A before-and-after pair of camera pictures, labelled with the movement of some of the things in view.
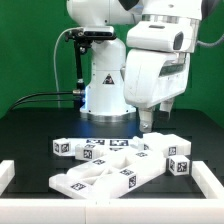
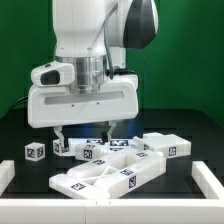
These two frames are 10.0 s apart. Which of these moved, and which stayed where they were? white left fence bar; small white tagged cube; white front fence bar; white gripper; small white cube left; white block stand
Moved: white gripper; small white tagged cube
Stayed: small white cube left; white left fence bar; white block stand; white front fence bar
